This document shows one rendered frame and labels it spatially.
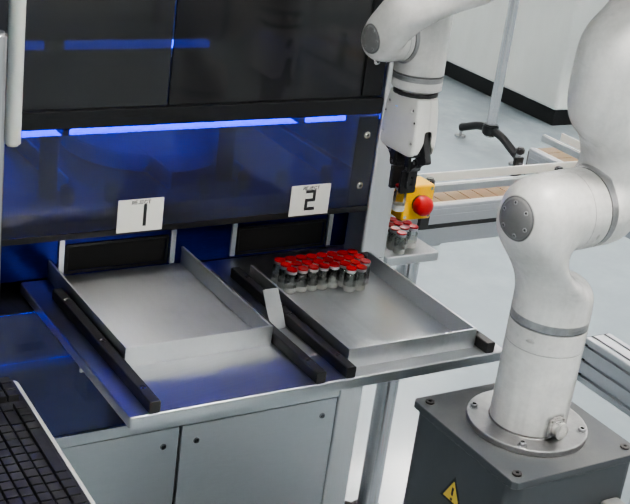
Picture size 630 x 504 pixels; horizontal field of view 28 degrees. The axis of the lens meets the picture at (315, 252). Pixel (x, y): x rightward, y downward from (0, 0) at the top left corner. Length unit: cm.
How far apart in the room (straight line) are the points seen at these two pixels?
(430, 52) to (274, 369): 56
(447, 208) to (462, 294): 195
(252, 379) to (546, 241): 51
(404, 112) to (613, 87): 44
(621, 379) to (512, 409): 114
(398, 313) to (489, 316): 224
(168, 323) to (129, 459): 38
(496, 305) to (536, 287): 273
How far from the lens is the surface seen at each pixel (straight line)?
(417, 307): 228
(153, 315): 213
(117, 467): 240
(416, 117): 205
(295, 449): 259
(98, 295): 218
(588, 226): 181
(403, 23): 195
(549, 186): 178
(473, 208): 272
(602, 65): 176
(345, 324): 217
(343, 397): 258
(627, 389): 307
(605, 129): 179
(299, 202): 231
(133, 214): 216
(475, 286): 470
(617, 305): 480
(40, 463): 182
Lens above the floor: 181
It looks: 22 degrees down
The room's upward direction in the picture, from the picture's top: 8 degrees clockwise
